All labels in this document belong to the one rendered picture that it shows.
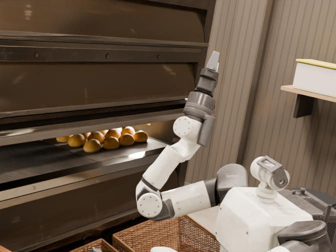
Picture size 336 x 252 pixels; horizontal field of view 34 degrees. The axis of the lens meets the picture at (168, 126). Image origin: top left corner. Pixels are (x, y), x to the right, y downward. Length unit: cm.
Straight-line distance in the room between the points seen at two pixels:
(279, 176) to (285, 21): 388
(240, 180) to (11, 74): 83
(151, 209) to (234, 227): 29
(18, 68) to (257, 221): 95
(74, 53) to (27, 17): 27
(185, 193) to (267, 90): 369
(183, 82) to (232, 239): 127
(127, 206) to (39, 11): 105
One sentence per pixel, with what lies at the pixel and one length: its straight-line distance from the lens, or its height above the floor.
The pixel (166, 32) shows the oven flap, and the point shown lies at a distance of 249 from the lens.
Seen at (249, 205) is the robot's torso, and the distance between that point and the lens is 156.
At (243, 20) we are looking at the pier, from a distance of 535.
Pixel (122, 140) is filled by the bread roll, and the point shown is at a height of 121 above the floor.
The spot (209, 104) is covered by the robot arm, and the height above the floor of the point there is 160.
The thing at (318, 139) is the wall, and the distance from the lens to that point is 524.
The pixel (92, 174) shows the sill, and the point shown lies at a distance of 232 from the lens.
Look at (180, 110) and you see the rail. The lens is 247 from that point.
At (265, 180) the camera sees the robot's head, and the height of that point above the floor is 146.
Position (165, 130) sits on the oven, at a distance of 292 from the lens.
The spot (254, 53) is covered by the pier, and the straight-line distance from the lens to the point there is 529.
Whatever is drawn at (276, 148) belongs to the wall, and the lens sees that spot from 539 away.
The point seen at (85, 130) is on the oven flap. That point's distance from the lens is 198.
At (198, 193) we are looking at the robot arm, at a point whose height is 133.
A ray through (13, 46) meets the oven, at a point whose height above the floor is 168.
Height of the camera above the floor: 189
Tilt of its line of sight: 12 degrees down
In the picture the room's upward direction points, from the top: 9 degrees clockwise
